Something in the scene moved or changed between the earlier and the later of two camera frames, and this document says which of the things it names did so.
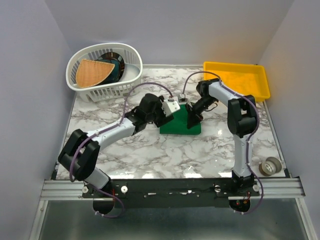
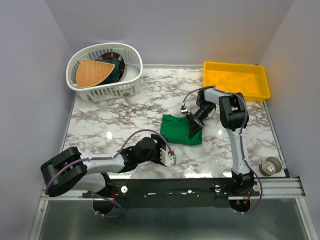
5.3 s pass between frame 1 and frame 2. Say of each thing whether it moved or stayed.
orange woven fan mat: stayed
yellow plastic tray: stayed
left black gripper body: moved
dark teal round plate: stayed
